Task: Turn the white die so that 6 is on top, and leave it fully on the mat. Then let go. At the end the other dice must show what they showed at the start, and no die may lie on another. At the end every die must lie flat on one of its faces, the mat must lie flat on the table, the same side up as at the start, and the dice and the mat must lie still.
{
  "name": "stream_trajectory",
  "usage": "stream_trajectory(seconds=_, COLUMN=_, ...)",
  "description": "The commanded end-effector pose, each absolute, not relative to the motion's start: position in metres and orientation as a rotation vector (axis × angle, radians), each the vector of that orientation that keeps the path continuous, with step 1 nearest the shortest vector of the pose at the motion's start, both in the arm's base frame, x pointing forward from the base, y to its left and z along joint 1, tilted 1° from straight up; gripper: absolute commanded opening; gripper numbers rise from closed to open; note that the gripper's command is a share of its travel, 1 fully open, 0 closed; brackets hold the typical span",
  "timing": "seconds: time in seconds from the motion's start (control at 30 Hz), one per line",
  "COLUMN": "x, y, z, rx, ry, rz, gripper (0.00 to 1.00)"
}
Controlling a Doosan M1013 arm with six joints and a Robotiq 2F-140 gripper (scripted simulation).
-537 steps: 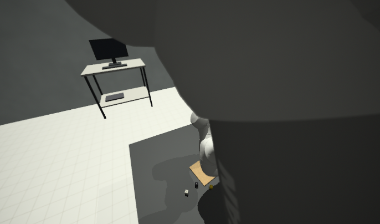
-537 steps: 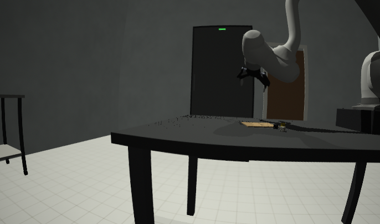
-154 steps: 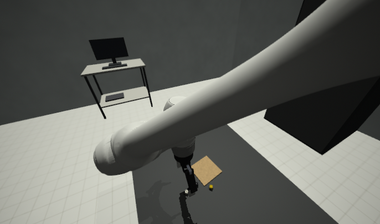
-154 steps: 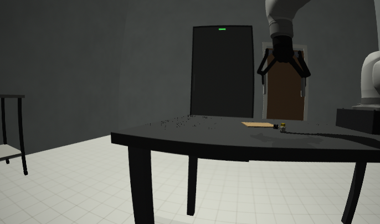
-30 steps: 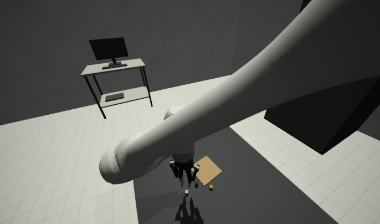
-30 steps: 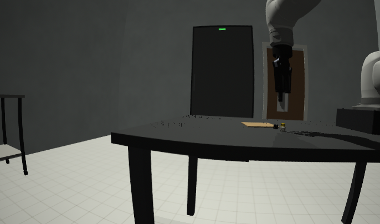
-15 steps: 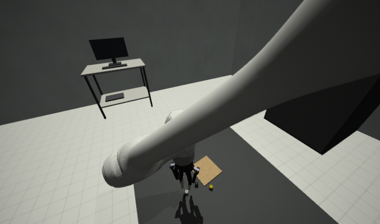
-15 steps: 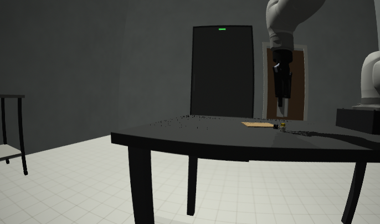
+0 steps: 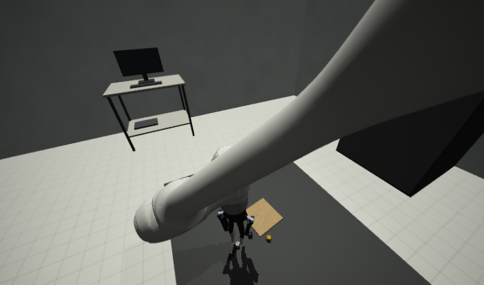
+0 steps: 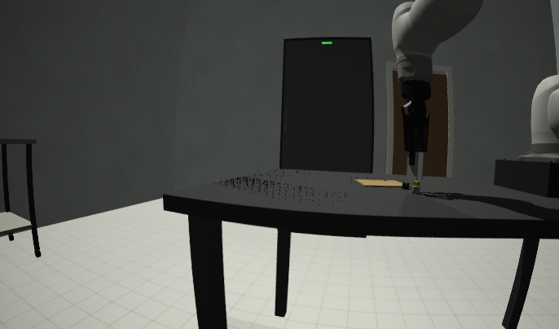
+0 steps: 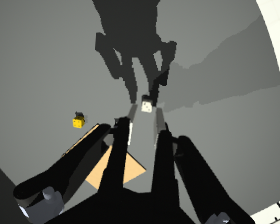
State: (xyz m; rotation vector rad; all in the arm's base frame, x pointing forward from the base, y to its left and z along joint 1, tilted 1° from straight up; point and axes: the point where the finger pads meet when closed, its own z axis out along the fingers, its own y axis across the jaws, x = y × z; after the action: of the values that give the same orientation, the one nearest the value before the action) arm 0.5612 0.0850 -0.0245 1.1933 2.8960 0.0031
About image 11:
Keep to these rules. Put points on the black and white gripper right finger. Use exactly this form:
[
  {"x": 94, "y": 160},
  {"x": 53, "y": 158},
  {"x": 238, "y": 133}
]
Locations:
[{"x": 211, "y": 202}]

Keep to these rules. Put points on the tan square mat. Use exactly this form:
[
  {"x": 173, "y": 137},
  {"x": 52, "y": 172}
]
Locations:
[{"x": 132, "y": 167}]

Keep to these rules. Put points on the yellow die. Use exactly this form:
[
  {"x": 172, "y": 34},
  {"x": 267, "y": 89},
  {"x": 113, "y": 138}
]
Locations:
[{"x": 78, "y": 121}]

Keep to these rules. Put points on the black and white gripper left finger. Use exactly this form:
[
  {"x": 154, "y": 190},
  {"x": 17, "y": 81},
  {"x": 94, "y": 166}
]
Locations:
[{"x": 42, "y": 197}]

